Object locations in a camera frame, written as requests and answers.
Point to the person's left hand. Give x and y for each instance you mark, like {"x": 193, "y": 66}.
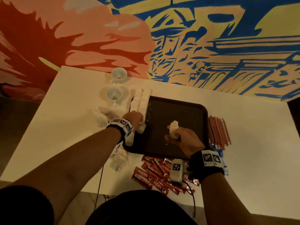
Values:
{"x": 132, "y": 118}

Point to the person's right hand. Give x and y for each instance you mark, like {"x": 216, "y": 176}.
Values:
{"x": 187, "y": 142}

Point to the row of tea bags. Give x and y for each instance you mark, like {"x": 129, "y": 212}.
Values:
{"x": 140, "y": 103}

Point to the bunch of tea bags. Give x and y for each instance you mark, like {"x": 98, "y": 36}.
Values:
{"x": 174, "y": 128}

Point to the dark brown tray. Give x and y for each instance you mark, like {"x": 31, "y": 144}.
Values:
{"x": 187, "y": 114}

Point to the pile of blue sachets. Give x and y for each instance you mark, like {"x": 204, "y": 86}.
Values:
{"x": 221, "y": 159}

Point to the pile of red Nescafe sachets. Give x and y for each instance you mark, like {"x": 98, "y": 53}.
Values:
{"x": 154, "y": 173}

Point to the pile of white tea bags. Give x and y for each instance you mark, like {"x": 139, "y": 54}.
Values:
{"x": 118, "y": 161}

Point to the person's right forearm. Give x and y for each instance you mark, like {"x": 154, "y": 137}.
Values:
{"x": 225, "y": 201}

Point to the person's left forearm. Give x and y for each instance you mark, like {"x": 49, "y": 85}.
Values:
{"x": 70, "y": 171}

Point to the person's black shirt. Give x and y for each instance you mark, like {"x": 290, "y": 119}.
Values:
{"x": 140, "y": 211}

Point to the black marker wristband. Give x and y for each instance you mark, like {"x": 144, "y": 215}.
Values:
{"x": 121, "y": 128}
{"x": 206, "y": 164}

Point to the small white cup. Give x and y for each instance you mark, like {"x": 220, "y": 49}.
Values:
{"x": 119, "y": 74}
{"x": 114, "y": 94}

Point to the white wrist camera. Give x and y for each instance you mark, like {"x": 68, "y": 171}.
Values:
{"x": 120, "y": 148}
{"x": 176, "y": 170}

